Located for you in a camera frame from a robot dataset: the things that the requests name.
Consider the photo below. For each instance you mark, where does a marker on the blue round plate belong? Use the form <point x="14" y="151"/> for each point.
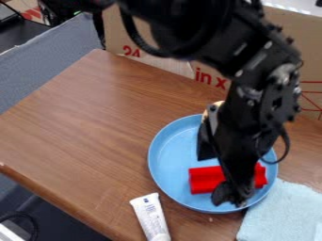
<point x="171" y="158"/>

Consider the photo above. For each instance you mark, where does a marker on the red plastic block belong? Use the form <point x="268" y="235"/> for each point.
<point x="203" y="179"/>

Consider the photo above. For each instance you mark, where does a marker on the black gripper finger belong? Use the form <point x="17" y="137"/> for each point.
<point x="236" y="188"/>
<point x="205" y="150"/>

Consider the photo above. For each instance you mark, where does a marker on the grey fabric divider panel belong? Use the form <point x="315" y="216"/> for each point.
<point x="29" y="64"/>

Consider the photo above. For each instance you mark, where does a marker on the white cream tube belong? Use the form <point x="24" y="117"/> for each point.
<point x="147" y="208"/>

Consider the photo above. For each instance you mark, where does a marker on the brown cardboard box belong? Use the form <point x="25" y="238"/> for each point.
<point x="298" y="16"/>

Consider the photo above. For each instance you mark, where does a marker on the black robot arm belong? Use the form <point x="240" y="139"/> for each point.
<point x="227" y="35"/>

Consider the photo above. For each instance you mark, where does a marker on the light blue towel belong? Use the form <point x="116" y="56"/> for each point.
<point x="285" y="216"/>

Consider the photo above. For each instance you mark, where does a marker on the yellow potato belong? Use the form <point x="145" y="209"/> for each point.
<point x="209" y="108"/>

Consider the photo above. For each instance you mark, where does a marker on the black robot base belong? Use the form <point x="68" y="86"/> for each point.
<point x="60" y="10"/>

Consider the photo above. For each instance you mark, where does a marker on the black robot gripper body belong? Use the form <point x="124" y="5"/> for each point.
<point x="251" y="134"/>

